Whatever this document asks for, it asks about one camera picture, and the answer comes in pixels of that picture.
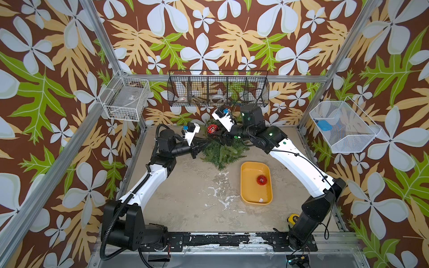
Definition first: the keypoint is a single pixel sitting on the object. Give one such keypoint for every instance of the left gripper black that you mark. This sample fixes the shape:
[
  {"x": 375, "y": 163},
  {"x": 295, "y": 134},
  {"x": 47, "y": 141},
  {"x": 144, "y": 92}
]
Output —
[{"x": 196, "y": 147}]

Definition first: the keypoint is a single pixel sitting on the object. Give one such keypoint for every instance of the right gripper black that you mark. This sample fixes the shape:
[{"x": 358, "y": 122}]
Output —
[{"x": 225, "y": 136}]

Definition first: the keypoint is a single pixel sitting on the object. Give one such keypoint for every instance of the red faceted ornament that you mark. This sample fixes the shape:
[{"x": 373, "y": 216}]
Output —
[
  {"x": 262, "y": 180},
  {"x": 211, "y": 129}
]

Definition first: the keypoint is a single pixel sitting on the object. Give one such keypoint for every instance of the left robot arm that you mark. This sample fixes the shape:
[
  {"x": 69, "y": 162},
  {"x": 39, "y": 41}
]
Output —
[{"x": 123, "y": 226}]

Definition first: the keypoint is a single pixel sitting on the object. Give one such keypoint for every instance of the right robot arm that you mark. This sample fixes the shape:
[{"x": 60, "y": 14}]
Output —
[{"x": 323, "y": 189}]

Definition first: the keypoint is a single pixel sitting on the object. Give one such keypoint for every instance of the small green christmas tree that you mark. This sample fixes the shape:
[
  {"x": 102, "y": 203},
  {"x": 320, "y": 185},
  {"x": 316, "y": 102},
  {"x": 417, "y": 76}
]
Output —
[{"x": 223, "y": 155}]

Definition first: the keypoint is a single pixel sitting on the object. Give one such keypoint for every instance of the yellow plastic tray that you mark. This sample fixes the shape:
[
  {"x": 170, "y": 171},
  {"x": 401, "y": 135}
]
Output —
[{"x": 250, "y": 190}]

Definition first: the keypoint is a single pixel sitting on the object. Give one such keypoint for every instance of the blue object in basket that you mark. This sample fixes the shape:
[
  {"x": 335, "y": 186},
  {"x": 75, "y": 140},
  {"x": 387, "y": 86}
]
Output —
[{"x": 323, "y": 125}]

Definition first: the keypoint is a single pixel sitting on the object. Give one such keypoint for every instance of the yellow tape measure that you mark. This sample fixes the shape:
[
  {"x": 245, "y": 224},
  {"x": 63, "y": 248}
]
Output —
[{"x": 292, "y": 219}]

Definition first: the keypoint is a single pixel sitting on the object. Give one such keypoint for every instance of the white mesh basket right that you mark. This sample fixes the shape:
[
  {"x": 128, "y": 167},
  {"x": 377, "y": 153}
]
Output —
[{"x": 353, "y": 129}]

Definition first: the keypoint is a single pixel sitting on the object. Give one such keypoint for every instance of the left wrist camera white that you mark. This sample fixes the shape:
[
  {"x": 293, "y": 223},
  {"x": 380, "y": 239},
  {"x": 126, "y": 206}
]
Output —
[{"x": 189, "y": 131}]

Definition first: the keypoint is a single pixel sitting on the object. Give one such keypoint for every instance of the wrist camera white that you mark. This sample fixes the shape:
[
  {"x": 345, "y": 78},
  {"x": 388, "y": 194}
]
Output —
[
  {"x": 223, "y": 115},
  {"x": 189, "y": 131}
]

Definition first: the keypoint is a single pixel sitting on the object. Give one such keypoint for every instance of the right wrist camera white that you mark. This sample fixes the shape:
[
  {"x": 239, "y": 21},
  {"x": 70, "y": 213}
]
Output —
[{"x": 223, "y": 115}]

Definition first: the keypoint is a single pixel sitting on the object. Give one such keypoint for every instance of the black wire basket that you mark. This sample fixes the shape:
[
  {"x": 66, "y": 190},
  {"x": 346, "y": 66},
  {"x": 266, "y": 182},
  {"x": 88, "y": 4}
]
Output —
[{"x": 216, "y": 88}]

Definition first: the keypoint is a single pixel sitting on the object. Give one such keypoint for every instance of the white wire basket left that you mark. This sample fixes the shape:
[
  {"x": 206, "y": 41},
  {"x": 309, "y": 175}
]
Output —
[{"x": 124, "y": 97}]

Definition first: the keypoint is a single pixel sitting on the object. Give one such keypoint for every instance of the black mounting rail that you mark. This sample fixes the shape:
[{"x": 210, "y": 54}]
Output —
[{"x": 178, "y": 241}]

